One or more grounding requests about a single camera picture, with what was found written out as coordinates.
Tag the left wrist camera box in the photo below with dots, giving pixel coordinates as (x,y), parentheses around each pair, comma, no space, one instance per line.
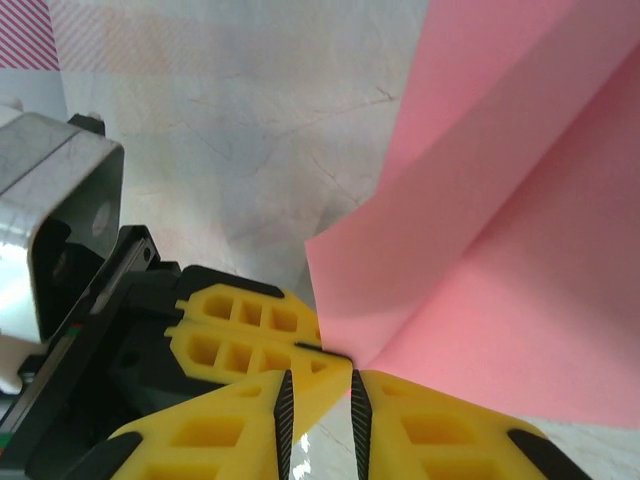
(50,150)

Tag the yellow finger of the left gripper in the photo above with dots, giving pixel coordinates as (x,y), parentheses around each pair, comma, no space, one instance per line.
(250,312)
(240,357)

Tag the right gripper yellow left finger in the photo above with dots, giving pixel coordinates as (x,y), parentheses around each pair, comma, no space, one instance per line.
(210,440)

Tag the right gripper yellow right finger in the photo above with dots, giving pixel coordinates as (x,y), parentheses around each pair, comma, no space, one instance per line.
(440,440)

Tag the pink paper sheet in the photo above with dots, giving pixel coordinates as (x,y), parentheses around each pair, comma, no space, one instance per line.
(475,250)

